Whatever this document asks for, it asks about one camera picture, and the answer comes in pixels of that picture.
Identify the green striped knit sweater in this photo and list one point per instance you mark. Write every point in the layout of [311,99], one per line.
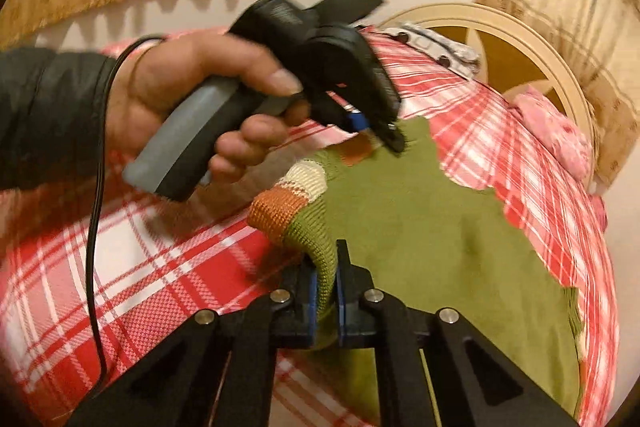
[430,242]

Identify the pink floral pillow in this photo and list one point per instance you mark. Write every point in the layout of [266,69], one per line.
[557,133]

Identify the person's left hand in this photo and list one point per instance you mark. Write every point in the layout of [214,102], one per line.
[150,84]

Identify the dark jacket left forearm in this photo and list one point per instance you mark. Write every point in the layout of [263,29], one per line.
[50,115]

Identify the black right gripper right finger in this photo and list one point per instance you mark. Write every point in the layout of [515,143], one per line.
[434,369]

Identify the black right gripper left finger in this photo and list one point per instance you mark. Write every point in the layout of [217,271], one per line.
[176,383]

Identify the cream wooden headboard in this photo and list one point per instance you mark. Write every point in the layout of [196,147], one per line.
[513,56]

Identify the red plaid bed cover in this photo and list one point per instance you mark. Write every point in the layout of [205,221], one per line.
[157,263]

